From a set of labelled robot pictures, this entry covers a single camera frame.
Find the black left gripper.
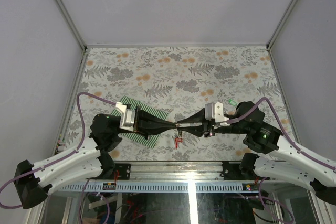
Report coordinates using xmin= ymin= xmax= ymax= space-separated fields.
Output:
xmin=117 ymin=106 xmax=178 ymax=141

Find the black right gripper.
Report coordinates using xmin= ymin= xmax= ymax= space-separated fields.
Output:
xmin=177 ymin=107 xmax=249 ymax=137

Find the red keyring fob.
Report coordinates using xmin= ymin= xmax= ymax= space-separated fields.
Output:
xmin=174 ymin=136 xmax=183 ymax=150

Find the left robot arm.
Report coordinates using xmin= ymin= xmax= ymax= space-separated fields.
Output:
xmin=14 ymin=102 xmax=176 ymax=209

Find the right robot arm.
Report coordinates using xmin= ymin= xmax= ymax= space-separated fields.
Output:
xmin=177 ymin=101 xmax=335 ymax=205

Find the green striped cloth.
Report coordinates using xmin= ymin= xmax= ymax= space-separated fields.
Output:
xmin=120 ymin=95 xmax=169 ymax=148

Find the green key tag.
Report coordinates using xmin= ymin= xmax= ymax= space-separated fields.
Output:
xmin=228 ymin=99 xmax=237 ymax=106

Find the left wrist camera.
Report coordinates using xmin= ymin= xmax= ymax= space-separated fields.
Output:
xmin=115 ymin=102 xmax=135 ymax=132

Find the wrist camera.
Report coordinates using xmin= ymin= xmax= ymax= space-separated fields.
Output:
xmin=204 ymin=102 xmax=229 ymax=126
xmin=115 ymin=102 xmax=135 ymax=132

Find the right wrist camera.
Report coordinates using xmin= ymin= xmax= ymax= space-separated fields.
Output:
xmin=204 ymin=102 xmax=229 ymax=126

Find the aluminium front rail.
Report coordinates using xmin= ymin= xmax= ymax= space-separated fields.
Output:
xmin=62 ymin=159 xmax=321 ymax=183

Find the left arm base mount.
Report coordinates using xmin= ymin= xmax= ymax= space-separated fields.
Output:
xmin=114 ymin=163 xmax=131 ymax=180

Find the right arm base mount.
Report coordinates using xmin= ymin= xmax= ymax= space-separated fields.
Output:
xmin=220 ymin=161 xmax=249 ymax=181

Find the slotted cable duct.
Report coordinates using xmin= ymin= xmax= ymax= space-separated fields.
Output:
xmin=60 ymin=182 xmax=244 ymax=193

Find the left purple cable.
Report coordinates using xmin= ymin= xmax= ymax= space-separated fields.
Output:
xmin=0 ymin=91 xmax=118 ymax=209

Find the purple cable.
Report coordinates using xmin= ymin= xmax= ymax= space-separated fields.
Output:
xmin=227 ymin=97 xmax=336 ymax=224
xmin=0 ymin=91 xmax=118 ymax=209

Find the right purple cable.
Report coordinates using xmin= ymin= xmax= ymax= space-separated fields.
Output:
xmin=227 ymin=97 xmax=336 ymax=224

